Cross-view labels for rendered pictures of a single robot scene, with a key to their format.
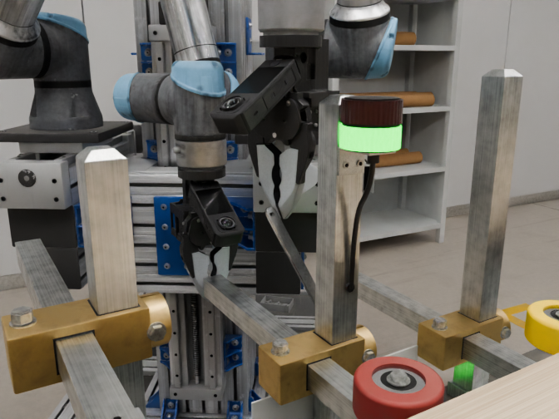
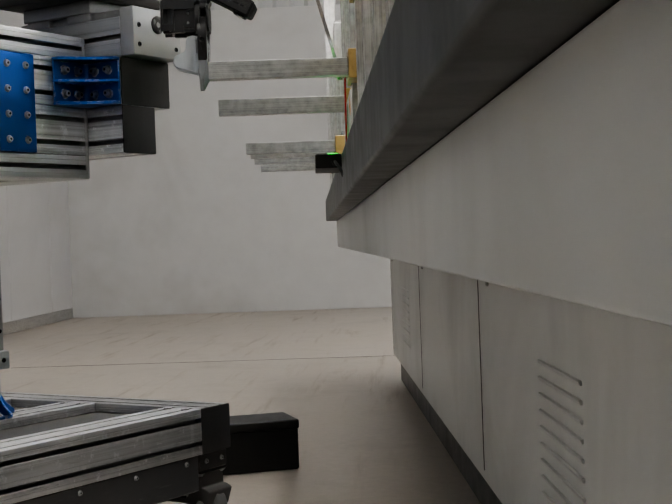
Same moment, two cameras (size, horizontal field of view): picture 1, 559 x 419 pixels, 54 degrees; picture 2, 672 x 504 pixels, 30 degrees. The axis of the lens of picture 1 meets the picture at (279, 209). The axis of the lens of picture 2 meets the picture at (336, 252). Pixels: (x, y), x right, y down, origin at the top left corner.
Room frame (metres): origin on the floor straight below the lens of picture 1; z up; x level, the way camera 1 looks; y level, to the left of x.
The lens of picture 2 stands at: (-0.46, 1.88, 0.55)
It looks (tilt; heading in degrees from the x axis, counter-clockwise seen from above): 1 degrees down; 300
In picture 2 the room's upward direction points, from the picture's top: 2 degrees counter-clockwise
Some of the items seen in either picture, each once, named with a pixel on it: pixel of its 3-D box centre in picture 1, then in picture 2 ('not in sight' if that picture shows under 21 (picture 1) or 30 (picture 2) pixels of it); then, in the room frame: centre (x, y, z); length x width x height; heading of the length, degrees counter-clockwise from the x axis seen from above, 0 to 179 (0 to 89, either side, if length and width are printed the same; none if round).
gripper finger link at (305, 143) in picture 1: (295, 145); not in sight; (0.63, -0.02, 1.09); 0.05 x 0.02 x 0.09; 51
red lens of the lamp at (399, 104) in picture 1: (371, 110); not in sight; (0.54, -0.09, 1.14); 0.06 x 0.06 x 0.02
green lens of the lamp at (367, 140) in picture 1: (370, 135); not in sight; (0.54, -0.09, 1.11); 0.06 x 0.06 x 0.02
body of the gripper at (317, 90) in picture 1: (294, 90); not in sight; (0.66, -0.02, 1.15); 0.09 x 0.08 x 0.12; 141
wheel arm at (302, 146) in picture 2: not in sight; (326, 147); (1.25, -1.08, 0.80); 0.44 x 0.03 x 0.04; 31
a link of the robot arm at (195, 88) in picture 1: (197, 100); not in sight; (0.81, 0.12, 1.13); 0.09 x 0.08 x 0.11; 55
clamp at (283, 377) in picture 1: (320, 360); (363, 67); (0.57, -0.05, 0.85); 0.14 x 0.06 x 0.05; 121
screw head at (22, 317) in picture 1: (22, 316); not in sight; (0.42, 0.21, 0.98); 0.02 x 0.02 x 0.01
